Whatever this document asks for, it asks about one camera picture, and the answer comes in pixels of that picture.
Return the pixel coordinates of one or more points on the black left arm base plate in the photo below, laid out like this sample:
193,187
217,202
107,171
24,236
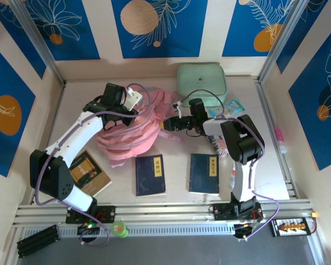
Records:
107,214

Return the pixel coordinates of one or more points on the pink backpack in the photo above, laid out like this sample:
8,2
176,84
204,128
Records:
143,138

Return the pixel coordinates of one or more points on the green cup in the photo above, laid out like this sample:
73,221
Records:
120,229

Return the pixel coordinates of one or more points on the aluminium side rail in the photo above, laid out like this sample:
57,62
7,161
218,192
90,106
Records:
268,110
55,110

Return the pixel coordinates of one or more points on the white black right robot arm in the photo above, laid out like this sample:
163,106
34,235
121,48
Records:
241,179

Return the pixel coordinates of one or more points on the aluminium corner post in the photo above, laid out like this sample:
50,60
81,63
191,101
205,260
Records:
39,41
280,41

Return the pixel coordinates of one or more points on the small circuit board green LED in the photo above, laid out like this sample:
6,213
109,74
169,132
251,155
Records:
88,227

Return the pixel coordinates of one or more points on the small circuit board orange LED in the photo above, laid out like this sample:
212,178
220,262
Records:
248,227

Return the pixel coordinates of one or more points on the black ribbed block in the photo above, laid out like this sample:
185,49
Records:
37,240

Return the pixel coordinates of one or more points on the brown cover book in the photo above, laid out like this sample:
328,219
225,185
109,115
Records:
91,176

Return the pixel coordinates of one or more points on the mint green zip pouch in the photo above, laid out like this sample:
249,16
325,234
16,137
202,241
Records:
201,77

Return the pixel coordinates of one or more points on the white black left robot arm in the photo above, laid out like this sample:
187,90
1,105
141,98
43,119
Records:
71,138

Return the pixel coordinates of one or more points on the black power distribution board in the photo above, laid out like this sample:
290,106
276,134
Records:
289,227

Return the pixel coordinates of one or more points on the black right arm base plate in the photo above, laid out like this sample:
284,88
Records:
220,211

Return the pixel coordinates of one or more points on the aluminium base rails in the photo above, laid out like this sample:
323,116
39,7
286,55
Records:
168,211

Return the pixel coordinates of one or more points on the yellow power connector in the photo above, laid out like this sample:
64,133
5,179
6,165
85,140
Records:
315,215

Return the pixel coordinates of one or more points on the dark blue book yellow label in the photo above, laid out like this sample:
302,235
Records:
202,176
150,179

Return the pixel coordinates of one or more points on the blue wet wipes pack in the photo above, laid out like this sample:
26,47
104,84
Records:
231,106

